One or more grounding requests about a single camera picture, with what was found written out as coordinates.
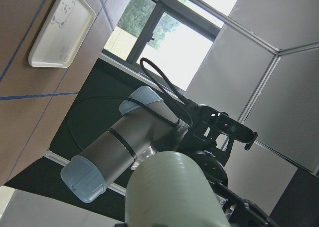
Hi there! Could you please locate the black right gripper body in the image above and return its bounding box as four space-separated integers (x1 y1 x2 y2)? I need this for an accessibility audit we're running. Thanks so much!
159 127 278 227

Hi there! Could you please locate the white bear print tray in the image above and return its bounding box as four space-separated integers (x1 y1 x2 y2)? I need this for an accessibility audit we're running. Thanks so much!
28 0 96 68

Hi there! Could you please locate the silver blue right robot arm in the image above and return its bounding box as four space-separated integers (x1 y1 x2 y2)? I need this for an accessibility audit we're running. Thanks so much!
60 86 276 227

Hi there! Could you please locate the pale green cup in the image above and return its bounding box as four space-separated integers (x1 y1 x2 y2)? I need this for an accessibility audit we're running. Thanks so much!
125 151 230 227

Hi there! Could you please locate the black camera cable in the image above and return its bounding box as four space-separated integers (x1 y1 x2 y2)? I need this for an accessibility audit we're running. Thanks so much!
67 57 194 148

